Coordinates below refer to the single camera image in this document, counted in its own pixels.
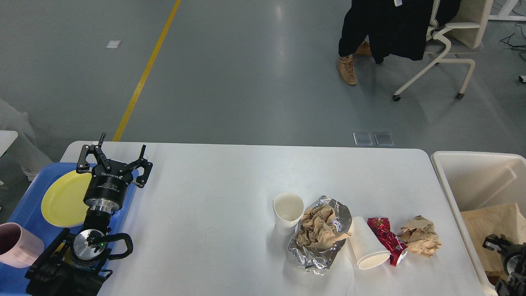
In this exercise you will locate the white office chair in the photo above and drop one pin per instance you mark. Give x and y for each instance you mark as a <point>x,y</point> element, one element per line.
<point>447,43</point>

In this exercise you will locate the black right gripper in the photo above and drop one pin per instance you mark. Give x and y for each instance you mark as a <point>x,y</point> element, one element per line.
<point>510,253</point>

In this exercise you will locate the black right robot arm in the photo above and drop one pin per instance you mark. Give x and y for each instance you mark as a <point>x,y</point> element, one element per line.
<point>515,285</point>

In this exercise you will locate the upright white paper cup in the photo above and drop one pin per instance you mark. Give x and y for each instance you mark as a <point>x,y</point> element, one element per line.
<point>288,209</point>

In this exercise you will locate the crumpled brown paper in foil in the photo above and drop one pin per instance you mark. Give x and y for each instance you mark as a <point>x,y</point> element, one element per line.
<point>317,229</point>

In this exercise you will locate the red snack wrapper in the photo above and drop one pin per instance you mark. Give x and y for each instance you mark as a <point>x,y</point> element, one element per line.
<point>382,230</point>

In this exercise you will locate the white desk leg background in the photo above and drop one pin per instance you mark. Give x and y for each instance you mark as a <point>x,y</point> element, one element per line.
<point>506,12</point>

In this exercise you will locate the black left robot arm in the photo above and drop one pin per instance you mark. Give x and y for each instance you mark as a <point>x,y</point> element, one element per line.
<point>73,265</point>

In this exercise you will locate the person in black trousers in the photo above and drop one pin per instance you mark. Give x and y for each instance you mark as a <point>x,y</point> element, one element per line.
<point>352,40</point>

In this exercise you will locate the white side table left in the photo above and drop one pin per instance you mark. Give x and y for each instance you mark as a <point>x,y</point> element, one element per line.
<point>7,138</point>

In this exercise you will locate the person in white trousers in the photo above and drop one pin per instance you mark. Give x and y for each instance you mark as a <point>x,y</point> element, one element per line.
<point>24,149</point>

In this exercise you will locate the yellow plastic plate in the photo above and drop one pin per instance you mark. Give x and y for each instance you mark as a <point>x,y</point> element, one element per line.
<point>63,203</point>

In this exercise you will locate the crumpled aluminium foil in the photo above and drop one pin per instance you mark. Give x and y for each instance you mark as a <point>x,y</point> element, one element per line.
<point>317,260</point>

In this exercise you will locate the white plastic bin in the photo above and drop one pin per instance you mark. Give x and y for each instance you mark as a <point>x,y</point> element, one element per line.
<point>474,180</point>

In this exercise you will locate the black jacket on chair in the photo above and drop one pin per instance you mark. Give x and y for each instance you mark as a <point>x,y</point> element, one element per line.
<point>396,30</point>

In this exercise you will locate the small crumpled brown paper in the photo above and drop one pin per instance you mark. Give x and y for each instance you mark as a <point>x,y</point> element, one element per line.
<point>420,237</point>

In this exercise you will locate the lying white paper cup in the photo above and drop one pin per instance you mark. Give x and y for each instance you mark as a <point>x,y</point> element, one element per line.
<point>368,250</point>

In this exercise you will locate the floor outlet plates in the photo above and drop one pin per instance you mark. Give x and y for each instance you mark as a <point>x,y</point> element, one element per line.
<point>373,139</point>

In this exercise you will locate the pink mug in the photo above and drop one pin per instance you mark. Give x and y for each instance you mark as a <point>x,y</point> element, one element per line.
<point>19,248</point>

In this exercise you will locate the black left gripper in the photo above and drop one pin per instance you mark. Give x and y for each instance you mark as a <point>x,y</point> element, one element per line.
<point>107,190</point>

